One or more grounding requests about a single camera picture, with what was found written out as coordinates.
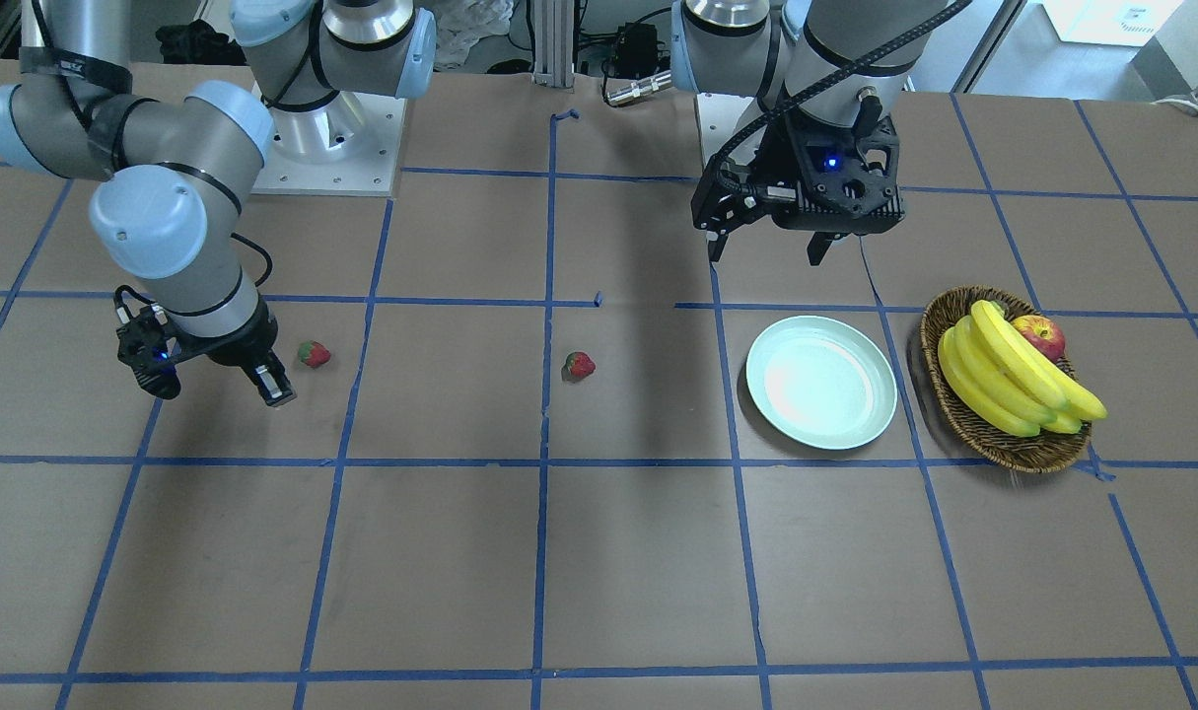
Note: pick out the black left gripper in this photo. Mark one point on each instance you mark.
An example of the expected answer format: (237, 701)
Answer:
(785, 158)

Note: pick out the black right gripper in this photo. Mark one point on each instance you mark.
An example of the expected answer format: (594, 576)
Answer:
(238, 344)

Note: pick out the red strawberry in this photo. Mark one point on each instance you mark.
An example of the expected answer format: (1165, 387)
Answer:
(577, 366)
(313, 354)

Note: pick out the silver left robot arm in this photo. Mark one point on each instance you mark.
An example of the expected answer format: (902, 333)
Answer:
(843, 63)

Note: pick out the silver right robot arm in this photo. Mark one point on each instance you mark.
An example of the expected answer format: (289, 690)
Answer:
(173, 179)

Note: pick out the pale green plate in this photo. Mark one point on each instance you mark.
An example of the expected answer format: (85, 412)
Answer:
(821, 382)

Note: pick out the yellow banana bunch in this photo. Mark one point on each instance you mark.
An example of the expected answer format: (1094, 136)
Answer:
(1007, 382)

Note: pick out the red apple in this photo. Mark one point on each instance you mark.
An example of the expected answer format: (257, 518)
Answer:
(1044, 334)

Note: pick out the brown wicker basket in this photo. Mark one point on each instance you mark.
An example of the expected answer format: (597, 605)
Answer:
(1047, 453)

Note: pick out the aluminium frame post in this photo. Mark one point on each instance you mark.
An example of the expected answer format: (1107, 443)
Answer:
(553, 38)

